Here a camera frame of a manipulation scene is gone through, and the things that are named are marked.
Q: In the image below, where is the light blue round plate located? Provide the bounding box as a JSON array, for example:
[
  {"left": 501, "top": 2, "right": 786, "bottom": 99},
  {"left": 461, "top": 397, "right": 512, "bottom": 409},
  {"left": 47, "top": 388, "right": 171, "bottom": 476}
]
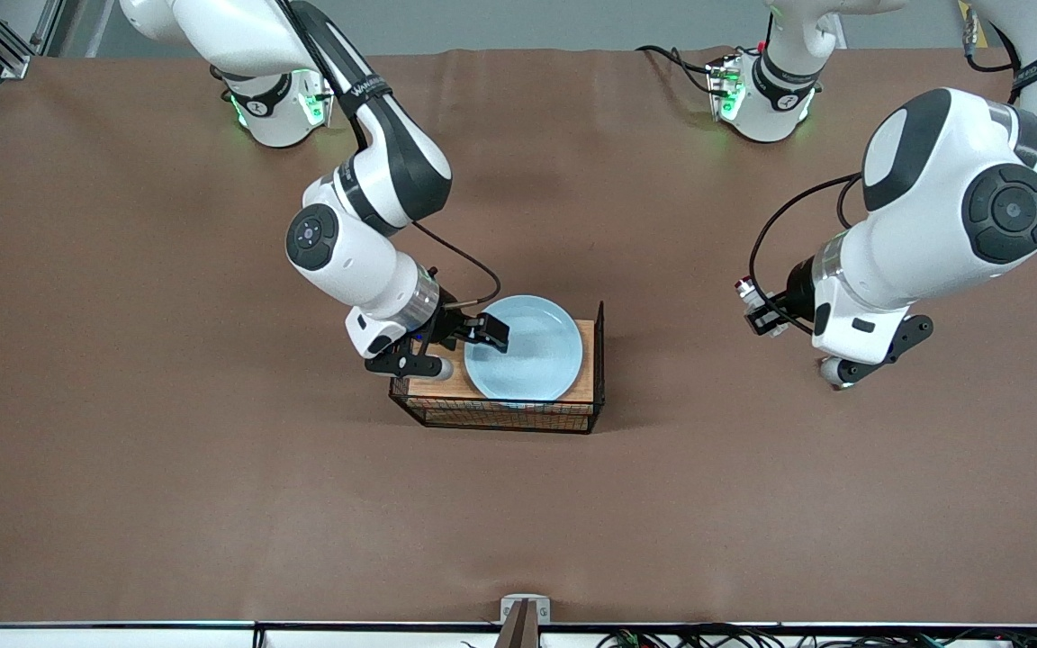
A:
[{"left": 463, "top": 294, "right": 585, "bottom": 403}]

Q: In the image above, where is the light wooden board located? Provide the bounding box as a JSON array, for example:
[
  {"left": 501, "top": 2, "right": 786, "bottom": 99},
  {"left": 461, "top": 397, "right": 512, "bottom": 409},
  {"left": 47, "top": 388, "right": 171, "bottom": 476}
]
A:
[{"left": 410, "top": 318, "right": 597, "bottom": 403}]

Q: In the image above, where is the brown table cover mat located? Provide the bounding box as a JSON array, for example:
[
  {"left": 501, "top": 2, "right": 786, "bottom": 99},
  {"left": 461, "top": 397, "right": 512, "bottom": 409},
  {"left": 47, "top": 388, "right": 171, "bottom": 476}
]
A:
[{"left": 0, "top": 45, "right": 1037, "bottom": 626}]

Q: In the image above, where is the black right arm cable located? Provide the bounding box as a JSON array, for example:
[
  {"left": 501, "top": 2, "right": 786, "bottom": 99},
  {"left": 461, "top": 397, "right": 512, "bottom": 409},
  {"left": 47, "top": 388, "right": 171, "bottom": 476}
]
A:
[{"left": 280, "top": 0, "right": 503, "bottom": 311}]

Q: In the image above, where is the black wire mesh basket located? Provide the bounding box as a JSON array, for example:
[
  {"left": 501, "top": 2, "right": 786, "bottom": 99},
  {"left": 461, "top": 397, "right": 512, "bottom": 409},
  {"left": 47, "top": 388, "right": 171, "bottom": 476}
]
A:
[{"left": 388, "top": 300, "right": 609, "bottom": 436}]

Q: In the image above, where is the black base cable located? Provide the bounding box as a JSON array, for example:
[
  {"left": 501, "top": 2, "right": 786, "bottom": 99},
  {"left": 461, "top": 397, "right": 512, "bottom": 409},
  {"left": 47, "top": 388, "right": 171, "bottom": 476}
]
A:
[{"left": 634, "top": 43, "right": 719, "bottom": 96}]

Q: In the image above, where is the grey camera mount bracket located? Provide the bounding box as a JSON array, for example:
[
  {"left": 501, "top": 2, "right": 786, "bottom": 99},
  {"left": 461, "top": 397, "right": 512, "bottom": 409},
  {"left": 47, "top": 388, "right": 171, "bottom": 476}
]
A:
[{"left": 499, "top": 594, "right": 553, "bottom": 648}]

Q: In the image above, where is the black cable bundle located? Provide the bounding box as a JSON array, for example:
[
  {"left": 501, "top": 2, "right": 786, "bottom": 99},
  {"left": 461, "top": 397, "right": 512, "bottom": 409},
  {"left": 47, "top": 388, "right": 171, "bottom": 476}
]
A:
[{"left": 595, "top": 624, "right": 1037, "bottom": 648}]

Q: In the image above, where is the white table edge rail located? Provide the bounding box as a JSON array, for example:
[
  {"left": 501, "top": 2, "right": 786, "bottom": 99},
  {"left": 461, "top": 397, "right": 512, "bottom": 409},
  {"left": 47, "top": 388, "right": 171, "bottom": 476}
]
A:
[{"left": 0, "top": 621, "right": 1037, "bottom": 648}]

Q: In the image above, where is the aluminium frame profile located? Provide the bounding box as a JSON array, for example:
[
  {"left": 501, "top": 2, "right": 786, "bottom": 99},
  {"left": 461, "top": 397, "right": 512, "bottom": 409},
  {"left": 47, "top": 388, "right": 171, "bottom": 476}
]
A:
[{"left": 0, "top": 0, "right": 65, "bottom": 80}]

